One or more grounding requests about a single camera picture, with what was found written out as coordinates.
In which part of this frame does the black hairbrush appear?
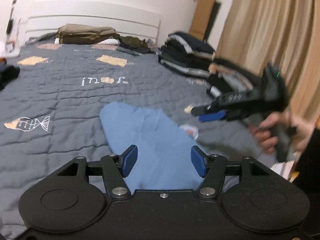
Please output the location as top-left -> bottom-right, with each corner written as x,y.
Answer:
6,0 -> 18,37

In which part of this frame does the white headboard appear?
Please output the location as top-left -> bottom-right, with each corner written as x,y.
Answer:
19,0 -> 161,48

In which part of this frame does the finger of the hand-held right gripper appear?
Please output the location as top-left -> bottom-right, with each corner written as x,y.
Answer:
191,104 -> 220,117
199,111 -> 228,123

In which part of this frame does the beige curtain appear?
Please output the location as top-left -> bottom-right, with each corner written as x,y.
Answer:
216,0 -> 320,130

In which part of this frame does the person's right hand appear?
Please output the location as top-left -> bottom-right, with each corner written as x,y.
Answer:
249,112 -> 315,155

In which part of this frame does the mixed folded clothes stack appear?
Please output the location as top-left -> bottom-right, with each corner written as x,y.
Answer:
206,57 -> 263,100

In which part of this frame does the navy clothes heap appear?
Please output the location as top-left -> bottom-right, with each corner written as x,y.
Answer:
0,65 -> 20,90

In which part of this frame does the black flat panel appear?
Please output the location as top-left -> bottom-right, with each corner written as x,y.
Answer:
204,1 -> 222,43

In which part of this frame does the stack of dark folded clothes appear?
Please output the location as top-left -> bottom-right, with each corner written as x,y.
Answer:
158,31 -> 217,77

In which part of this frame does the olive mottled cloth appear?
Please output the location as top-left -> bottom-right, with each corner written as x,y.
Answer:
119,36 -> 148,48

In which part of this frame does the folded khaki brown bedding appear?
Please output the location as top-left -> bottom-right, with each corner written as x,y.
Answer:
55,24 -> 120,45

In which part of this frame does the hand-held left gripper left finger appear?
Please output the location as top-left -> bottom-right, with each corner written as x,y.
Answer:
56,144 -> 138,200

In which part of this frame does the dark grey cloth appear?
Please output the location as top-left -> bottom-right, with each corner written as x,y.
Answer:
117,45 -> 157,55

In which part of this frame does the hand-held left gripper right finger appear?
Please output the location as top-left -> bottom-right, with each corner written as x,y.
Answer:
190,145 -> 272,200

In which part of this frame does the grey printed bed quilt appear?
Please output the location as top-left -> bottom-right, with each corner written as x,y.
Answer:
0,42 -> 275,238

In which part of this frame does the blue garment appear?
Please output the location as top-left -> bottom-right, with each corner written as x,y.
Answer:
99,102 -> 208,190

